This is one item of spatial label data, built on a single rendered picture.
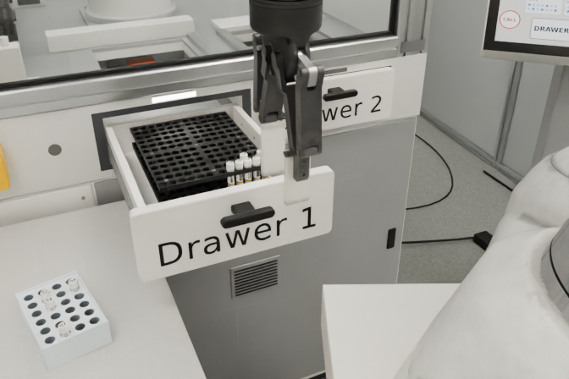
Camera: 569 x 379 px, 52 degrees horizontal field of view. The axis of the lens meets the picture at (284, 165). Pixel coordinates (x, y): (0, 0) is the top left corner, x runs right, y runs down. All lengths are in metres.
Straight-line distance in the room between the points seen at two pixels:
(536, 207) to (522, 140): 2.22
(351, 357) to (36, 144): 0.64
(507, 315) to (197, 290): 1.02
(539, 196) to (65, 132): 0.78
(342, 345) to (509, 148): 2.19
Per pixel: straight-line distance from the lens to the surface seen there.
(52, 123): 1.05
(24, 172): 1.09
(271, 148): 0.70
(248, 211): 0.77
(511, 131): 2.77
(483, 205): 2.58
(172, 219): 0.77
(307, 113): 0.59
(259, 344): 1.50
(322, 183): 0.83
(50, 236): 1.05
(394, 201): 1.42
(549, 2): 1.35
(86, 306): 0.84
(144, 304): 0.87
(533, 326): 0.34
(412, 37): 1.26
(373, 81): 1.21
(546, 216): 0.52
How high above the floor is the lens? 1.34
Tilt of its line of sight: 29 degrees down
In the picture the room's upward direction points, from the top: straight up
